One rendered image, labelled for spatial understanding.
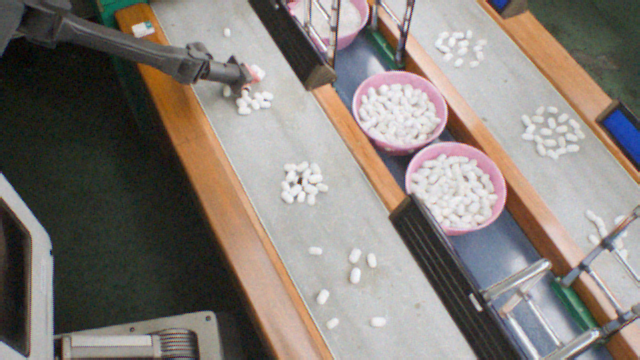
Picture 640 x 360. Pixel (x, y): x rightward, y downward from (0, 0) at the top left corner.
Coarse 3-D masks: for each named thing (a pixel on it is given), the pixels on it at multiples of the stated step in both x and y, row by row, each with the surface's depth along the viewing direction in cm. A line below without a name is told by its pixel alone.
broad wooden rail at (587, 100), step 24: (480, 0) 194; (504, 24) 188; (528, 24) 189; (528, 48) 183; (552, 48) 183; (552, 72) 178; (576, 72) 179; (576, 96) 174; (600, 96) 174; (624, 168) 163
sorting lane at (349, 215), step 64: (192, 0) 192; (256, 64) 178; (256, 128) 166; (320, 128) 167; (256, 192) 156; (320, 192) 156; (320, 256) 147; (384, 256) 147; (320, 320) 138; (448, 320) 139
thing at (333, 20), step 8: (272, 0) 140; (280, 0) 139; (288, 0) 140; (296, 0) 140; (304, 0) 166; (312, 0) 162; (336, 0) 148; (304, 8) 168; (320, 8) 160; (336, 8) 150; (304, 16) 171; (328, 16) 158; (336, 16) 153; (304, 24) 173; (312, 24) 173; (328, 24) 158; (336, 24) 155; (312, 32) 172; (336, 32) 157; (320, 40) 170; (328, 40) 162; (336, 40) 160; (328, 48) 164; (328, 56) 166; (336, 88) 178
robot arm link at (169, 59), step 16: (48, 0) 128; (64, 16) 131; (64, 32) 132; (80, 32) 134; (96, 32) 136; (112, 32) 140; (96, 48) 138; (112, 48) 140; (128, 48) 141; (144, 48) 143; (160, 48) 147; (176, 48) 151; (144, 64) 146; (160, 64) 148; (176, 64) 149; (192, 64) 151; (192, 80) 155
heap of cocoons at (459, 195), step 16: (432, 160) 163; (448, 160) 163; (464, 160) 163; (416, 176) 159; (432, 176) 160; (448, 176) 160; (464, 176) 162; (480, 176) 162; (416, 192) 157; (432, 192) 157; (448, 192) 159; (464, 192) 158; (480, 192) 157; (432, 208) 155; (448, 208) 155; (464, 208) 156; (480, 208) 157; (448, 224) 152; (464, 224) 152
